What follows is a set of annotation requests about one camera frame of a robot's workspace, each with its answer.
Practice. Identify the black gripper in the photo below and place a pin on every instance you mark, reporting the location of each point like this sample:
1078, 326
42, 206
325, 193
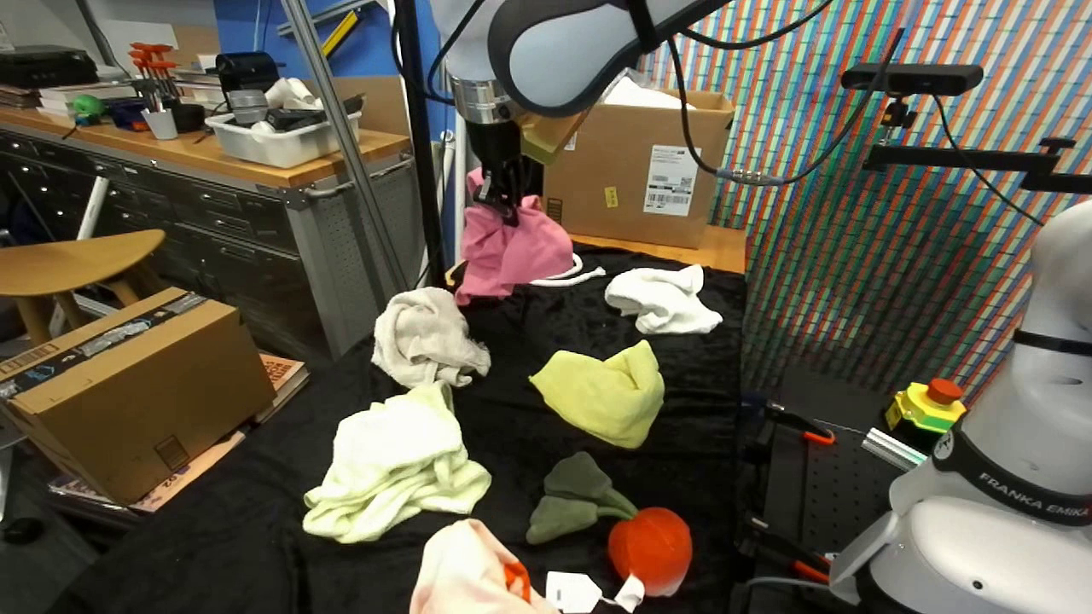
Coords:
502, 156

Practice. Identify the pink cloth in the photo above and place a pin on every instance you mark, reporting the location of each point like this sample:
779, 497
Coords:
514, 259

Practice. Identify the white terry towel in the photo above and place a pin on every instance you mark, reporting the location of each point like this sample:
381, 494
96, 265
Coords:
661, 302

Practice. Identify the peach cloth orange print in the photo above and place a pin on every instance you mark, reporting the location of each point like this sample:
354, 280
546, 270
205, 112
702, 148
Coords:
466, 575

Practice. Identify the orange plush vegetable green leaves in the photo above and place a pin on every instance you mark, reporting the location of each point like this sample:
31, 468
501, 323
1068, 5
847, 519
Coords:
651, 552

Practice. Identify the black vertical pole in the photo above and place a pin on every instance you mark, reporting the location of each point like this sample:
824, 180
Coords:
419, 139

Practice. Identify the large cardboard box white label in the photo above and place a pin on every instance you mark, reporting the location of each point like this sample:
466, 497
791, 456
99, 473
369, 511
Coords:
619, 171

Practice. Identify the off-white crumpled towel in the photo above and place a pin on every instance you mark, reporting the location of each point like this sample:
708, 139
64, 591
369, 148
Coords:
428, 336

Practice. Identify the silver metal bar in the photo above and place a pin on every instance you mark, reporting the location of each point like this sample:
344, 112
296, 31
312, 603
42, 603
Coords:
347, 148

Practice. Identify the bright yellow microfibre cloth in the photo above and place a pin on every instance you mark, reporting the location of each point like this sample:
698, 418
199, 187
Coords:
601, 395

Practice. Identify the white plastic bin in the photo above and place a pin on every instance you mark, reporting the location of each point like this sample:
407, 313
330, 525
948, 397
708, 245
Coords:
279, 145

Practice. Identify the yellow black tool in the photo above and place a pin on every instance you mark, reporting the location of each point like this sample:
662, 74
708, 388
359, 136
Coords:
339, 35

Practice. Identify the black tablecloth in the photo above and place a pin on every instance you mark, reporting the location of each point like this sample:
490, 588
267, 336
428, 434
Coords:
704, 377

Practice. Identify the grey workbench wooden top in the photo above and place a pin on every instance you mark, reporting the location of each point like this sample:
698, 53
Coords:
225, 241

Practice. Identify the pale green white towel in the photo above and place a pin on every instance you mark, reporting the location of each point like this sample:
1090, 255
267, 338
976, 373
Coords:
395, 467

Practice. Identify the red tool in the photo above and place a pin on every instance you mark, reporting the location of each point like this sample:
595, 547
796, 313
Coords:
151, 58

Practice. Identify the large white hang tag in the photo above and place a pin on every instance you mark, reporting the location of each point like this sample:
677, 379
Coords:
573, 595

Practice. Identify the long cardboard box black print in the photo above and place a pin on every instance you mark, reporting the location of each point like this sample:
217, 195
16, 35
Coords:
139, 410

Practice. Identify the black mounting plate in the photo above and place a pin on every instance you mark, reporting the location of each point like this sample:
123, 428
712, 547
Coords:
819, 490

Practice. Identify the green item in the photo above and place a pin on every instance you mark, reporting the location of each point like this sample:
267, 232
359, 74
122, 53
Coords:
88, 112

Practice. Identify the round wooden stool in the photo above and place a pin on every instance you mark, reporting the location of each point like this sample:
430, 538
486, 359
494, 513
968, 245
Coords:
69, 265

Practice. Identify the yellow red emergency stop button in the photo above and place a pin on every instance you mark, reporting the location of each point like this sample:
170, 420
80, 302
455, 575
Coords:
926, 407

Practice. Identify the black flat device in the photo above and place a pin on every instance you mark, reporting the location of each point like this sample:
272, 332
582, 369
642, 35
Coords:
47, 71

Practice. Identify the wrist camera with tan mount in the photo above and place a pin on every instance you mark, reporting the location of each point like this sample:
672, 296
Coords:
551, 139

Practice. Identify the black stereo camera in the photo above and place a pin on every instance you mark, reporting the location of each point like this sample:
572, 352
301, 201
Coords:
908, 80

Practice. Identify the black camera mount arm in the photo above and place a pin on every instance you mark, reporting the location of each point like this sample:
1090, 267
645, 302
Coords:
968, 160

